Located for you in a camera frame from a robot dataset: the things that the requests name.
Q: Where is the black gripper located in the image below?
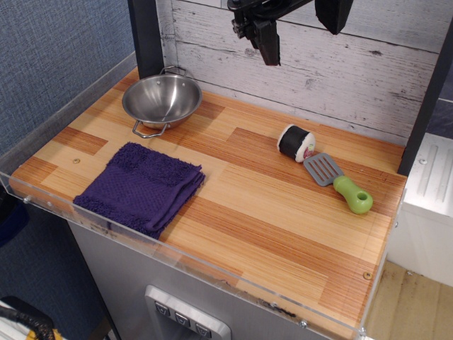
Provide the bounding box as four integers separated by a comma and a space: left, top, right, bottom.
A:
227, 0, 353, 66

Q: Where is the purple towel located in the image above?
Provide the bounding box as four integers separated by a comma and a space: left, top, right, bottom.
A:
73, 142, 205, 239

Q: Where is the plush sushi roll toy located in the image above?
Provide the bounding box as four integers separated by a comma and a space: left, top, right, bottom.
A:
277, 124, 316, 163

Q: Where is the white metal cabinet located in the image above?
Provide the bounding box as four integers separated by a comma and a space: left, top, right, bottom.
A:
387, 132, 453, 288

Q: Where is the silver dispenser button panel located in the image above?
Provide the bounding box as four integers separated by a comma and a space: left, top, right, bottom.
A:
144, 285, 232, 339

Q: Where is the clear acrylic table guard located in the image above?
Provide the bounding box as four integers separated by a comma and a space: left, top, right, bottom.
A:
1, 57, 406, 339

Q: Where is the grey spatula green handle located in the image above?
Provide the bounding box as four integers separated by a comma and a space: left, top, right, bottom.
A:
303, 153, 374, 215

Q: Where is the steel bowl with handles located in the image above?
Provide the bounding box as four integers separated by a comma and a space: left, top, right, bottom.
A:
122, 65, 202, 139

